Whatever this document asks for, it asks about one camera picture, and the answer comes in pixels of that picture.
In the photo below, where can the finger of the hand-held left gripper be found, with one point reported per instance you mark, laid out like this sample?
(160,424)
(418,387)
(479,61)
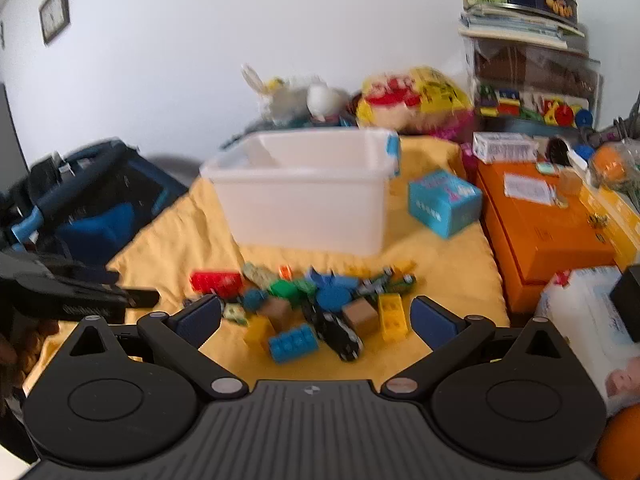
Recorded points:
(92,274)
(141,297)

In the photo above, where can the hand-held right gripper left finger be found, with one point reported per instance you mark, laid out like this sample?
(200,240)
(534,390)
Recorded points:
(200,317)

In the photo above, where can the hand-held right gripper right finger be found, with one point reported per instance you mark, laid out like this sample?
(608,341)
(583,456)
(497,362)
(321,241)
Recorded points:
(432,325)

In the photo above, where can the white plastic storage bin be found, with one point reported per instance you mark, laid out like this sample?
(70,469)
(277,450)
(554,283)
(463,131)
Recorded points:
(305,195)

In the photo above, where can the small green white toy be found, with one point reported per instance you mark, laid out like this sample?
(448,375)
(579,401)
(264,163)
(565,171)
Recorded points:
(234,313)

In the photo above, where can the red toy brick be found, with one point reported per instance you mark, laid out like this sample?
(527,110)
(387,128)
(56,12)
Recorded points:
(215,281)

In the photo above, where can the tall yellow toy brick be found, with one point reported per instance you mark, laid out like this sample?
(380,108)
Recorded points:
(392,315)

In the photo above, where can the green toy vehicle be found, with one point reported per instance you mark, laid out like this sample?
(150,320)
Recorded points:
(395,282)

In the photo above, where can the teal toy brick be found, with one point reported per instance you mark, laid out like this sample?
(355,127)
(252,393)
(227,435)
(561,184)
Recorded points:
(254,300)

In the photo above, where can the small yellow toy brick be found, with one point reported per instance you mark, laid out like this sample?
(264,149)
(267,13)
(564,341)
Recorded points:
(259,332)

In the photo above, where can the yellow blanket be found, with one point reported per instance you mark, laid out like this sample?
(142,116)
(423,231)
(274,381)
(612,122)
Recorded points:
(165,240)

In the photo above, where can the brown toy cube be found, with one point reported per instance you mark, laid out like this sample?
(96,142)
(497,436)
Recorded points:
(277,310)
(360,316)

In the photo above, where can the blue and black bag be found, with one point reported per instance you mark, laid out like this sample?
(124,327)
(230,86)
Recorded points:
(100,200)

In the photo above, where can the green toy brick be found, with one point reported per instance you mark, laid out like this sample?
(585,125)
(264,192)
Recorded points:
(281,290)

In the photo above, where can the black toy car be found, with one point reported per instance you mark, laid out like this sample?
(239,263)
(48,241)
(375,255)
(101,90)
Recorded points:
(340,337)

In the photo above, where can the blue toy brick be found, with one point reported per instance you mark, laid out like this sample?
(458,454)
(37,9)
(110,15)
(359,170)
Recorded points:
(292,342)

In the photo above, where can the small orange toy piece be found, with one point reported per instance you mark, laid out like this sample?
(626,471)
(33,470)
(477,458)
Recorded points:
(285,272)

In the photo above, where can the blue round toy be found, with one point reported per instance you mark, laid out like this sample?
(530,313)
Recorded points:
(332,295)

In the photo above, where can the teal cardboard box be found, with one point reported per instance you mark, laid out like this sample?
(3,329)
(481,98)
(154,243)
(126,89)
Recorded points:
(442,202)

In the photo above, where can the large orange box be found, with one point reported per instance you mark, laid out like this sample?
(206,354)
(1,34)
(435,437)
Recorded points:
(540,240)

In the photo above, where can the white wet wipes pack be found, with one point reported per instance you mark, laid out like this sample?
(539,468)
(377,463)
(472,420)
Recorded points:
(580,320)

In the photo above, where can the blue and white packet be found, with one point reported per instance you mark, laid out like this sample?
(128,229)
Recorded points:
(393,152)

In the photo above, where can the small white box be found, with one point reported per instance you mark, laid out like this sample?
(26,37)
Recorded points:
(505,147)

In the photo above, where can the small glass jar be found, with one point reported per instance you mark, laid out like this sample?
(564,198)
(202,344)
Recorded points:
(569,187)

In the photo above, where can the black box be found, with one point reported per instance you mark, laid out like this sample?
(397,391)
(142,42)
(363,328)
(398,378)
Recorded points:
(627,290)

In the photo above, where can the yellow box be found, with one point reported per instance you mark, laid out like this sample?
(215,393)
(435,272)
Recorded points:
(615,220)

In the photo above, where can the black round object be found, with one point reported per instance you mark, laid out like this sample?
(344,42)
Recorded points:
(556,151)

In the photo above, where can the yellow snack bag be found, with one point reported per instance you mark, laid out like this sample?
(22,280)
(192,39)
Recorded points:
(415,95)

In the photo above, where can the white plush rabbit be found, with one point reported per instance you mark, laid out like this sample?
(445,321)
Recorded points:
(280,95)

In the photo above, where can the colourful toy block set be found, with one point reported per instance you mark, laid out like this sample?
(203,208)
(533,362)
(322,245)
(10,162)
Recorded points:
(530,107)

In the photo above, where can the orange ball in net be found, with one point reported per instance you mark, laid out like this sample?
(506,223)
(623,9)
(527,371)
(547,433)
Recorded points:
(610,162)

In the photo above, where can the white egg-shaped toy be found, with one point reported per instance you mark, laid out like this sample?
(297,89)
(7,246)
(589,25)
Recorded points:
(319,99)

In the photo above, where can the clear display case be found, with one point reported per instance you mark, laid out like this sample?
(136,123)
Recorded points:
(535,67)

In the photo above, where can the stack of books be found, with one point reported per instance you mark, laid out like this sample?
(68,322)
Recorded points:
(520,27)

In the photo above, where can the wall picture frame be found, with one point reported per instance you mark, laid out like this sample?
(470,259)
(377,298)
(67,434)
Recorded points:
(54,14)

